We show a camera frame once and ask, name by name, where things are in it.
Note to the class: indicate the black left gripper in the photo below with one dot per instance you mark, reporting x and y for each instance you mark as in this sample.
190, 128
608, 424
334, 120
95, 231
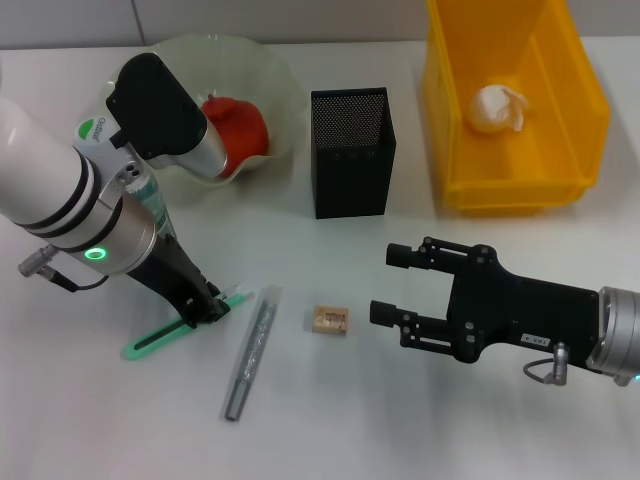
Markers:
175, 275

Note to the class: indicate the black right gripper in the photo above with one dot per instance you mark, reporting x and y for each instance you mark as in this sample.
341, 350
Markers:
515, 307

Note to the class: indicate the green utility knife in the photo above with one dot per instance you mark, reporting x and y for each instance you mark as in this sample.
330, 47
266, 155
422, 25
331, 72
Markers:
145, 347

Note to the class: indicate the red-orange toy orange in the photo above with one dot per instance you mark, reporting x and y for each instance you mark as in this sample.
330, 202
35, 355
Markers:
245, 135

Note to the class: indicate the white paper ball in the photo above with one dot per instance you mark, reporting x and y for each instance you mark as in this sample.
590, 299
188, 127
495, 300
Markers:
492, 110

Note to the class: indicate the clear green-label water bottle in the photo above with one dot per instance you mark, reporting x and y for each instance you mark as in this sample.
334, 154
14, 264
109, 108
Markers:
95, 131

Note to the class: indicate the grey pen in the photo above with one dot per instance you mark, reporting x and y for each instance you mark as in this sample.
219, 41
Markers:
250, 350

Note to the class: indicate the black mesh pen holder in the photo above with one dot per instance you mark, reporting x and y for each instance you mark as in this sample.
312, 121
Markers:
350, 165

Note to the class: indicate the wavy green glass fruit plate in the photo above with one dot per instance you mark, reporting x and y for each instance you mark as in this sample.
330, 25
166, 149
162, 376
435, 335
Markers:
250, 90

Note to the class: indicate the yellow plastic bin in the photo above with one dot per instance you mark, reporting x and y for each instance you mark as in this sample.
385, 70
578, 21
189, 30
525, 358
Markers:
550, 165

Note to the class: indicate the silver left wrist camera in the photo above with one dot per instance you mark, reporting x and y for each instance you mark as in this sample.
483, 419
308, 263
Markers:
155, 110

